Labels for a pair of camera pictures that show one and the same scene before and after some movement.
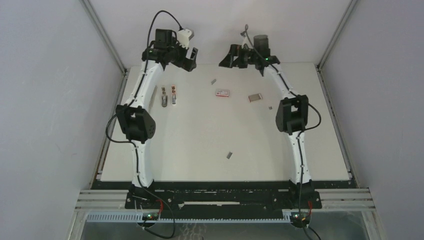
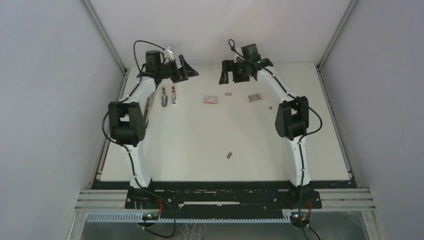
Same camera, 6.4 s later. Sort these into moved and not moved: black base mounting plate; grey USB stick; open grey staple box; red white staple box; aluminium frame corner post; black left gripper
Moved: red white staple box; black left gripper
Not moved: grey USB stick; open grey staple box; aluminium frame corner post; black base mounting plate
